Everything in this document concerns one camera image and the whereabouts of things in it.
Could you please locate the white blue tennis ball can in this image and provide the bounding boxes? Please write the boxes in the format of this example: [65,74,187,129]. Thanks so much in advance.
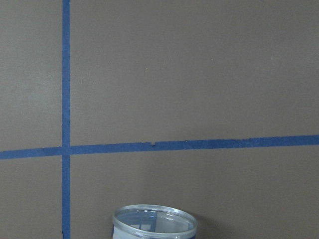
[112,204,197,239]

